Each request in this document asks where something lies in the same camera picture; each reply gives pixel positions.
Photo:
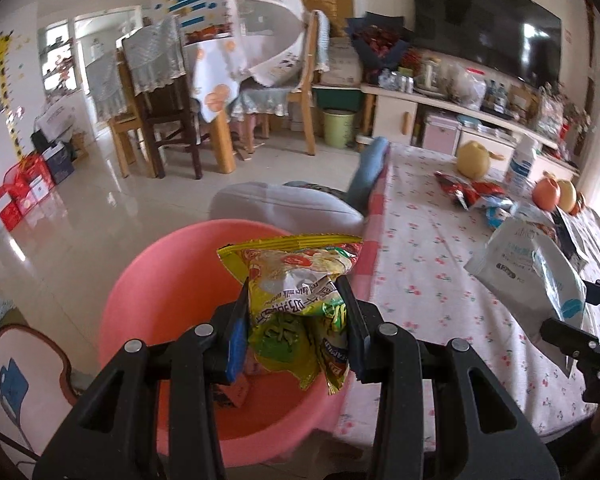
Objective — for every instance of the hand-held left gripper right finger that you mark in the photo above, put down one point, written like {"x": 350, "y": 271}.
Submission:
{"x": 357, "y": 340}

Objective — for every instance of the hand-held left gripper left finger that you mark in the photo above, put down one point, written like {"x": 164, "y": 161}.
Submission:
{"x": 237, "y": 345}

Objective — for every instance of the pink plastic basin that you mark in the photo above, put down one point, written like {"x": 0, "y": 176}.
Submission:
{"x": 170, "y": 300}

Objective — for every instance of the yellow green snack packet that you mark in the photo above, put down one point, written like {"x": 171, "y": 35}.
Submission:
{"x": 290, "y": 280}

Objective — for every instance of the white wipes packet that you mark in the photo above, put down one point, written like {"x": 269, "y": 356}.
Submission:
{"x": 520, "y": 260}

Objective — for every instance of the white blue snack packet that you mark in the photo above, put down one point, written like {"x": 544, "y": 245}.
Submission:
{"x": 497, "y": 210}

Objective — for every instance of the small orange carton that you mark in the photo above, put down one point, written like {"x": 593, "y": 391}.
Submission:
{"x": 235, "y": 392}

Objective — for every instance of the silver black packet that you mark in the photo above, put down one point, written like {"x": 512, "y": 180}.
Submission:
{"x": 570, "y": 235}

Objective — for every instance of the cherry print tablecloth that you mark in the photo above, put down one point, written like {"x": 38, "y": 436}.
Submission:
{"x": 430, "y": 270}

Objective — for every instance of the small yellow fruit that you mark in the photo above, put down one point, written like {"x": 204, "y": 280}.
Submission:
{"x": 567, "y": 197}

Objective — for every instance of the orange pink apple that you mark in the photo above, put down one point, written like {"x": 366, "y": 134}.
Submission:
{"x": 546, "y": 194}

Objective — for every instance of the grey cushion stool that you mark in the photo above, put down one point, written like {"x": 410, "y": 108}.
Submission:
{"x": 280, "y": 205}

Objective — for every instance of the white bottle blue label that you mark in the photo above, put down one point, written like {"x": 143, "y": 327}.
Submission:
{"x": 520, "y": 170}

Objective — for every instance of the blue cushion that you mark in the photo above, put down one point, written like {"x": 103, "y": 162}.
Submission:
{"x": 370, "y": 170}

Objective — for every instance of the torn red snack packet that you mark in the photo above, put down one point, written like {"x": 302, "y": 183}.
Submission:
{"x": 450, "y": 185}

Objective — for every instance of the large yellow round fruit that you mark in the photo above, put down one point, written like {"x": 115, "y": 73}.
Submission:
{"x": 472, "y": 160}

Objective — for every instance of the green waste bin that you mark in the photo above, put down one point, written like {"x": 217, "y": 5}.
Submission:
{"x": 339, "y": 127}

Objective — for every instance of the pink storage box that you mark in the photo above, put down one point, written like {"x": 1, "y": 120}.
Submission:
{"x": 441, "y": 135}

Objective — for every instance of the white pink seat cushion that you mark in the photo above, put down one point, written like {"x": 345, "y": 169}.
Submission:
{"x": 15, "y": 395}

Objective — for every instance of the white television cabinet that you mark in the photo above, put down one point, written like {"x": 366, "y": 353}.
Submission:
{"x": 395, "y": 110}

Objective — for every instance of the clear plastic bag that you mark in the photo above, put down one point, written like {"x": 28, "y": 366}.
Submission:
{"x": 467, "y": 87}

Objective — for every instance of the light wooden chair green cushion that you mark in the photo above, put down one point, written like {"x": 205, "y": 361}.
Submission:
{"x": 307, "y": 95}

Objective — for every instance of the dark blue gift bag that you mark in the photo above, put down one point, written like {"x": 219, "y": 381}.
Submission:
{"x": 60, "y": 162}

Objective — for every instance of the pile of red gift boxes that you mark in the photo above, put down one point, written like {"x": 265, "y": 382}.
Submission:
{"x": 22, "y": 185}

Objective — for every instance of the dining table orange print cloth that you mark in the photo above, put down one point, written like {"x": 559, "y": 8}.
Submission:
{"x": 212, "y": 75}

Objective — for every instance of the glass kettle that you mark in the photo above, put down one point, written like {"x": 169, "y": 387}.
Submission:
{"x": 430, "y": 75}

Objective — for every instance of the beige cardboard box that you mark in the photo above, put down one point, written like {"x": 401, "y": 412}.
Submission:
{"x": 345, "y": 62}

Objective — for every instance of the white paper bag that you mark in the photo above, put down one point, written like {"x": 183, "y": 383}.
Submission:
{"x": 55, "y": 120}

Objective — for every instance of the dark blue wrapped bouquet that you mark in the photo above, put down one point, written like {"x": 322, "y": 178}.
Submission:
{"x": 377, "y": 45}

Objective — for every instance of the light wooden chair grey cover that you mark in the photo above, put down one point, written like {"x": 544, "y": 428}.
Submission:
{"x": 105, "y": 80}

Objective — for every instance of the dark wooden chair lace cover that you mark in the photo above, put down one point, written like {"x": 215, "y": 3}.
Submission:
{"x": 155, "y": 55}

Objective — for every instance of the black television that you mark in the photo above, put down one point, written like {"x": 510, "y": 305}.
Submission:
{"x": 480, "y": 15}

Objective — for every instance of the white mesh food cover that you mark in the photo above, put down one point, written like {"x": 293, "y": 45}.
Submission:
{"x": 265, "y": 25}

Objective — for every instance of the cork board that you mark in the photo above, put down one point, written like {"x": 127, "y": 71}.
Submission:
{"x": 327, "y": 7}

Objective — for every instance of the giraffe height chart sticker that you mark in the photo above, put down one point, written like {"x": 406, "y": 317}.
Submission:
{"x": 5, "y": 85}

